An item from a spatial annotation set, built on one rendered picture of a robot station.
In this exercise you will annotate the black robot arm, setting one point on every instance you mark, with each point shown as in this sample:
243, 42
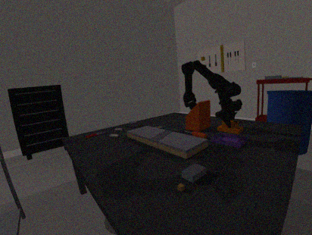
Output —
224, 88

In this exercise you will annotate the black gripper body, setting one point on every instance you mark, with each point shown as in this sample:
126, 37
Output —
224, 111

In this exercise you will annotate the orange-handled awl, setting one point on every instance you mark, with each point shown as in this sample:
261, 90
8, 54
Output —
196, 134

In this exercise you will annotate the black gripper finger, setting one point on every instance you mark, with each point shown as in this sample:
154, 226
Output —
226, 120
232, 118

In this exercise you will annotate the grey rectangular floor panel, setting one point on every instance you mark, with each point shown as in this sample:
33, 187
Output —
179, 144

